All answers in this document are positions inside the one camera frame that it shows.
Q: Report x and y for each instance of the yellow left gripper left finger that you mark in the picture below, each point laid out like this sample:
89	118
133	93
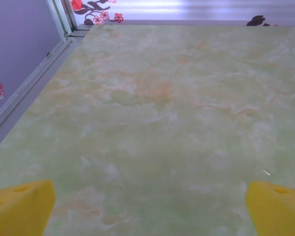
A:
19	211

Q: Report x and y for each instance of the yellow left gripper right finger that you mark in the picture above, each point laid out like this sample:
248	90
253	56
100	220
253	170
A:
277	214

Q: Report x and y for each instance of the aluminium table side rail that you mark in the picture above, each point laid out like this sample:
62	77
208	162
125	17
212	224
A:
27	91

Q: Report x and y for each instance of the aluminium corner post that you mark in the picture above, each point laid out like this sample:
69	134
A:
63	14

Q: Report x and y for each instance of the thin aluminium wall rail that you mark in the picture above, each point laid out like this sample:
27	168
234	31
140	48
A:
186	22

